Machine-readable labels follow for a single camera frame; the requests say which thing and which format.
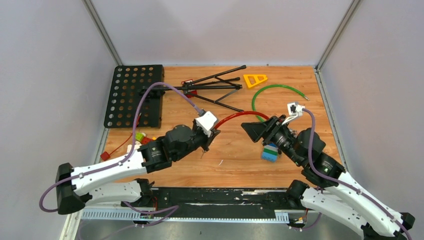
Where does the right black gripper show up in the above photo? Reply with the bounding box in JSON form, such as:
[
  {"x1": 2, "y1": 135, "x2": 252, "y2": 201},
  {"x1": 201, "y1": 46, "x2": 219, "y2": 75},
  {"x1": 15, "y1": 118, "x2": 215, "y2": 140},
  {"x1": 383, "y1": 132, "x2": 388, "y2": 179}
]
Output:
[{"x1": 239, "y1": 115, "x2": 302, "y2": 166}]

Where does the red cable lock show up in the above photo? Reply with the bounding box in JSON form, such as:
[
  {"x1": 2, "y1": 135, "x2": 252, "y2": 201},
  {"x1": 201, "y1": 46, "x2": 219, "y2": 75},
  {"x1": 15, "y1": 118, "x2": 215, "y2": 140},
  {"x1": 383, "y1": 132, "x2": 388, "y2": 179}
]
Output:
[{"x1": 214, "y1": 110, "x2": 269, "y2": 130}]

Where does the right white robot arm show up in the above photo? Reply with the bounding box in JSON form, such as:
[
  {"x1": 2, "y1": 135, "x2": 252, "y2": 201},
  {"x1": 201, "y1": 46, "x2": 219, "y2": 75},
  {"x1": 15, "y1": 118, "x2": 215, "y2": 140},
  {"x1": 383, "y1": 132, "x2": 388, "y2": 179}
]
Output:
[{"x1": 241, "y1": 115, "x2": 415, "y2": 240}]

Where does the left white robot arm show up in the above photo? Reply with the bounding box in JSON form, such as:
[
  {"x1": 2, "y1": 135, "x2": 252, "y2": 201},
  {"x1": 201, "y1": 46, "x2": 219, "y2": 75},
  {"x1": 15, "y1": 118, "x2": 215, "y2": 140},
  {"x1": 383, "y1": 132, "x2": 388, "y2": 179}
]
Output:
[{"x1": 55, "y1": 123, "x2": 220, "y2": 215}]

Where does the blue green white brick stack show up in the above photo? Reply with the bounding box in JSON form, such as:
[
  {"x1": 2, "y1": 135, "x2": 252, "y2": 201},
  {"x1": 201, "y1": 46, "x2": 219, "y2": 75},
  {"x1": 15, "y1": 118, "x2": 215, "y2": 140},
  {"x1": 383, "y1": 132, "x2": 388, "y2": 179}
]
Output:
[{"x1": 261, "y1": 143, "x2": 279, "y2": 163}]

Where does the red label card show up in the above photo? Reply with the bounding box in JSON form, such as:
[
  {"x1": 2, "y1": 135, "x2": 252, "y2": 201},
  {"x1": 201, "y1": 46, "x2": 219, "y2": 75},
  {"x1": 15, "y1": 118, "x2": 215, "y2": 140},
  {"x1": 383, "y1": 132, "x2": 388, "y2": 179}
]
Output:
[{"x1": 181, "y1": 79, "x2": 198, "y2": 99}]

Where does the yellow plastic triangle piece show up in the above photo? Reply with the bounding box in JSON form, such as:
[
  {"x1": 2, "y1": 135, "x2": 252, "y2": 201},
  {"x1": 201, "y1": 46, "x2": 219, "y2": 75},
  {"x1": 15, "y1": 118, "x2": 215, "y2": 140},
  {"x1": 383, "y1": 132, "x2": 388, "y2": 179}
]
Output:
[{"x1": 243, "y1": 74, "x2": 268, "y2": 89}]

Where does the red yellow toy brick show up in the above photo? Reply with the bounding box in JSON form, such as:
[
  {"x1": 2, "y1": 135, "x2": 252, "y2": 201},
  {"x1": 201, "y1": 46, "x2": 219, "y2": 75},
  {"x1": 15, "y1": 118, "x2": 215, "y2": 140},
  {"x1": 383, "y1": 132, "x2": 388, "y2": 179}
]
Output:
[{"x1": 140, "y1": 136, "x2": 157, "y2": 145}]

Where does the green toy brick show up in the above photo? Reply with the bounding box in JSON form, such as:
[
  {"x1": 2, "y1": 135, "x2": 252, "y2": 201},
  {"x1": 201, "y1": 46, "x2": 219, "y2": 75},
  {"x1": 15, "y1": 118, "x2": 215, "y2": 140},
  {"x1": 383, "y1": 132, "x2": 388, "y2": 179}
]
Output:
[{"x1": 134, "y1": 132, "x2": 147, "y2": 143}]

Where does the black perforated music stand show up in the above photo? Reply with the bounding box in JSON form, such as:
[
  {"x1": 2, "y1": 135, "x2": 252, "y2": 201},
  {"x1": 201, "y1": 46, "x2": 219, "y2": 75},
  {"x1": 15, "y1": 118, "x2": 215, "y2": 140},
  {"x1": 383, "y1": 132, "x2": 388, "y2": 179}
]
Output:
[{"x1": 103, "y1": 64, "x2": 246, "y2": 129}]

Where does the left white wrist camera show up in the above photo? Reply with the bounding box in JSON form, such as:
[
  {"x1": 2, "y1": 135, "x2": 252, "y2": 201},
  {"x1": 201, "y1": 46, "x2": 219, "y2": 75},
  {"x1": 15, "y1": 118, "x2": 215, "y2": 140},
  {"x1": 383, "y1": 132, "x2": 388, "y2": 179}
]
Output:
[{"x1": 194, "y1": 111, "x2": 219, "y2": 137}]

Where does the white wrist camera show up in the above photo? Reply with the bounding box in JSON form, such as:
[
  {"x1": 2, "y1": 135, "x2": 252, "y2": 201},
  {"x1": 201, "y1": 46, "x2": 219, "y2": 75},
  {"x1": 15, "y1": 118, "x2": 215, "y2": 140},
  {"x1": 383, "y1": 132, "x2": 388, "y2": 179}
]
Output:
[
  {"x1": 282, "y1": 101, "x2": 305, "y2": 125},
  {"x1": 194, "y1": 111, "x2": 219, "y2": 137}
]

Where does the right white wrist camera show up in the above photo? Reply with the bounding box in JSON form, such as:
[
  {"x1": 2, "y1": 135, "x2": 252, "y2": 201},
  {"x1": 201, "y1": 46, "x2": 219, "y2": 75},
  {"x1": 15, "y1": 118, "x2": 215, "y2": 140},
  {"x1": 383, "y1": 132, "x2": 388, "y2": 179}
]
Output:
[{"x1": 282, "y1": 101, "x2": 305, "y2": 125}]

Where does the green cable lock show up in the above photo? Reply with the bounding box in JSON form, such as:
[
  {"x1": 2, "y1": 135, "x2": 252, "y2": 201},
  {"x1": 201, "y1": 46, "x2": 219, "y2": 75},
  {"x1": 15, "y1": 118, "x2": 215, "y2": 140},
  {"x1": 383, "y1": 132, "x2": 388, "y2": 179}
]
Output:
[{"x1": 250, "y1": 84, "x2": 310, "y2": 111}]

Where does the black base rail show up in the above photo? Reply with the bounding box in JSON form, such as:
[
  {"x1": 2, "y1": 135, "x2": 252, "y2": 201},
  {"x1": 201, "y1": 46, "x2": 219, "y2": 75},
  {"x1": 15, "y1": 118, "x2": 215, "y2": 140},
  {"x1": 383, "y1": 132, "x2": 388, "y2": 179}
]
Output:
[{"x1": 131, "y1": 187, "x2": 305, "y2": 219}]

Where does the red tag with cord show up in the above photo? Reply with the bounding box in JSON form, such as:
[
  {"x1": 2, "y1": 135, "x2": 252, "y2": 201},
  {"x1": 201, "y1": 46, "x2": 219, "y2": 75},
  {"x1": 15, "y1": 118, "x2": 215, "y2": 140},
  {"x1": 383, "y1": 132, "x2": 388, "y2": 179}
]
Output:
[{"x1": 99, "y1": 127, "x2": 134, "y2": 162}]

